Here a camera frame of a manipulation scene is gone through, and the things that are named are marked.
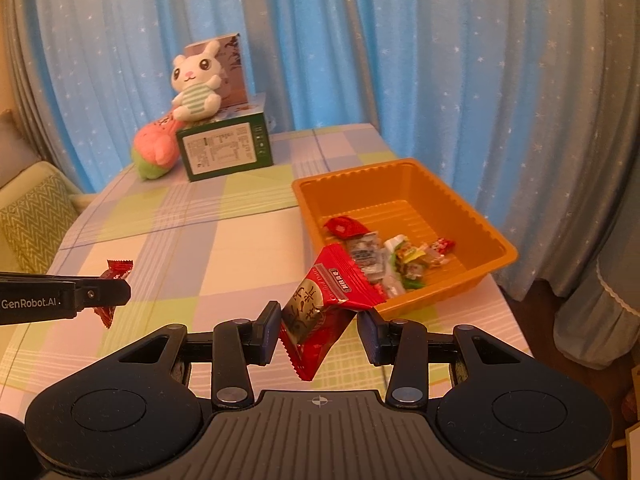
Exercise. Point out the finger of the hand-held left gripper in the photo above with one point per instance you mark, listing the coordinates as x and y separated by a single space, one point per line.
102 294

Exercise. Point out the green zigzag pillow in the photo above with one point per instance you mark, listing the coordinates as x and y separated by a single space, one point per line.
35 225

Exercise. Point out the orange plastic tray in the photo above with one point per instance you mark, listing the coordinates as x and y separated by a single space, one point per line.
450 195

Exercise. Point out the green cardboard box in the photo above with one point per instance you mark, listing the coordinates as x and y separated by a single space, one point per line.
225 150

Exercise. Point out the grey pillow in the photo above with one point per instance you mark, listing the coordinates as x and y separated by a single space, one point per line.
5 140

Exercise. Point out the white rabbit plush toy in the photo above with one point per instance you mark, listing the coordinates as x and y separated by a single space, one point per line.
195 85

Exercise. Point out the brown cardboard box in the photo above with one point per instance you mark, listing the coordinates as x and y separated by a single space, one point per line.
232 70

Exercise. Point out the grey curtain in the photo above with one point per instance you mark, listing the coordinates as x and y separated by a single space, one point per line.
30 85

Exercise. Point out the pink green plush toy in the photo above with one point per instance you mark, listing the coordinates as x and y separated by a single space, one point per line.
157 152

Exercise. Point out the blue star curtain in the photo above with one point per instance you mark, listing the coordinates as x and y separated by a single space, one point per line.
375 50

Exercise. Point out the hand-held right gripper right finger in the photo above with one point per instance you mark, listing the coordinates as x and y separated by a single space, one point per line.
371 339

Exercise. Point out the clear dark snack packet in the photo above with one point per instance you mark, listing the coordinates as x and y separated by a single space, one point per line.
365 252

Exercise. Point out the light green sofa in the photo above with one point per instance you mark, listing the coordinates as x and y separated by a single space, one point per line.
65 195

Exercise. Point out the large red gold-label snack packet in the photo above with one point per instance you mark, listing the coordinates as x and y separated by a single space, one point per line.
320 310

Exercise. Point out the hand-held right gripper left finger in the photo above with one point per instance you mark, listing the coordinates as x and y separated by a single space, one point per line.
267 334

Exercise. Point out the silver foil snack packet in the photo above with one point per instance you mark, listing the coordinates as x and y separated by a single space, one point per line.
392 280

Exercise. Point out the teal cloth with lace trim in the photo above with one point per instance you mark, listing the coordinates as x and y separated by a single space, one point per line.
600 310

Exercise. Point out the plain red pillow candy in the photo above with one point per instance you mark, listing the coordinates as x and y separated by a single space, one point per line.
119 269

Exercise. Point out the plaid tablecloth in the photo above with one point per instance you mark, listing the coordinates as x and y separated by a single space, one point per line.
200 240

